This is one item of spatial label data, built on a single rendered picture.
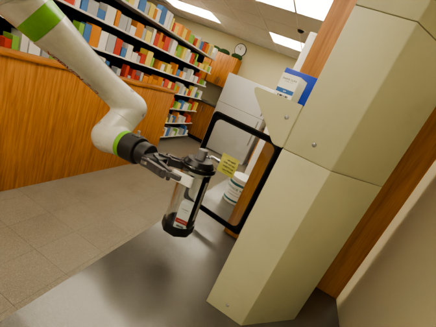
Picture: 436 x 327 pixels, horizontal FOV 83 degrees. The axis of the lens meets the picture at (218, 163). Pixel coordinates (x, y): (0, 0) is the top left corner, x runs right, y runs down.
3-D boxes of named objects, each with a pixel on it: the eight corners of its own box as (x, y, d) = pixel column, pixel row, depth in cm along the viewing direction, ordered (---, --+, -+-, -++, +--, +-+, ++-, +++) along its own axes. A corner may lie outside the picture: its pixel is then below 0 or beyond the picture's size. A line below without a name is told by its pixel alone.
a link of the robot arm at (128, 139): (133, 159, 87) (113, 162, 79) (141, 127, 84) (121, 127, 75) (146, 165, 85) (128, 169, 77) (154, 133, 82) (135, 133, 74)
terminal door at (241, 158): (239, 236, 95) (285, 143, 84) (180, 196, 107) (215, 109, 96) (239, 235, 96) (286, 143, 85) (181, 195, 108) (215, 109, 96)
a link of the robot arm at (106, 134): (96, 151, 89) (76, 135, 79) (117, 124, 93) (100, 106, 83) (125, 166, 84) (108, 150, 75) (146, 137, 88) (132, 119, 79)
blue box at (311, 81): (305, 111, 80) (318, 84, 77) (303, 109, 71) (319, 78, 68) (277, 99, 82) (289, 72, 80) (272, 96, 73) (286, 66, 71)
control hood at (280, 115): (293, 139, 84) (307, 112, 81) (282, 148, 54) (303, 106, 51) (263, 126, 87) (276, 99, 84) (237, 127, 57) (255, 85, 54)
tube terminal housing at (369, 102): (297, 283, 91) (426, 80, 69) (289, 361, 61) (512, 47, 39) (238, 247, 98) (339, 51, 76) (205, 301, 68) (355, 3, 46)
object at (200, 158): (215, 173, 75) (222, 154, 74) (204, 180, 67) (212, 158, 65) (189, 161, 78) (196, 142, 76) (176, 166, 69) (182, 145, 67)
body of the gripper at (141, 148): (133, 141, 75) (158, 152, 72) (152, 140, 82) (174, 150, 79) (129, 164, 77) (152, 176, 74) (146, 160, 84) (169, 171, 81)
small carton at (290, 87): (296, 105, 64) (307, 83, 63) (289, 101, 60) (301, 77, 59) (279, 98, 67) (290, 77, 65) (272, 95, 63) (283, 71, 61)
